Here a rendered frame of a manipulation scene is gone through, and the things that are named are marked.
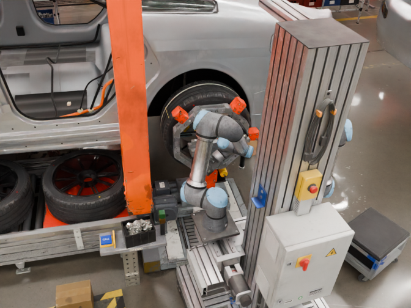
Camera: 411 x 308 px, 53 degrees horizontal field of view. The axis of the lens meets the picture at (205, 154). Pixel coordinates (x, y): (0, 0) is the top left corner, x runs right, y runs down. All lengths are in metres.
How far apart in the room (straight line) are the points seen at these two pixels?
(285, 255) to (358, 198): 2.32
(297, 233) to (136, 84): 1.12
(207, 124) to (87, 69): 1.82
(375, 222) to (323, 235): 1.52
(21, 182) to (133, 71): 1.46
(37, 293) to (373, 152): 3.45
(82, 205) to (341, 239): 1.82
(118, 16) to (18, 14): 2.53
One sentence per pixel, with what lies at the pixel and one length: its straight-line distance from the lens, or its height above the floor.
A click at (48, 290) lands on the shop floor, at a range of 3.24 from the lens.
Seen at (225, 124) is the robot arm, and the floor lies 1.42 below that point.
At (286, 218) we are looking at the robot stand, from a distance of 1.91.
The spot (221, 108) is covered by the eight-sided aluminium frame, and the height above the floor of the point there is 1.12.
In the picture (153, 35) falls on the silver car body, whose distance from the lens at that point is 2.71.
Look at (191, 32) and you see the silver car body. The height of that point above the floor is 1.57.
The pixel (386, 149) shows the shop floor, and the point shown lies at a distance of 4.81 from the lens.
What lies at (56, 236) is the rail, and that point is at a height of 0.34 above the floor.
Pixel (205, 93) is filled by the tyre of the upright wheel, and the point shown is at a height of 1.18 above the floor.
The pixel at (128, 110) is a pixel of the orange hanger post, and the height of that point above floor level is 1.36.
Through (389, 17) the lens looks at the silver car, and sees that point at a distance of 4.95.
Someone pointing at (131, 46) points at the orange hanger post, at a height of 1.73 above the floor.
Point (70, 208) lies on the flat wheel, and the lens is 3.07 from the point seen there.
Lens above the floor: 2.58
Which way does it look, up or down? 38 degrees down
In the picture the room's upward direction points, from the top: 3 degrees clockwise
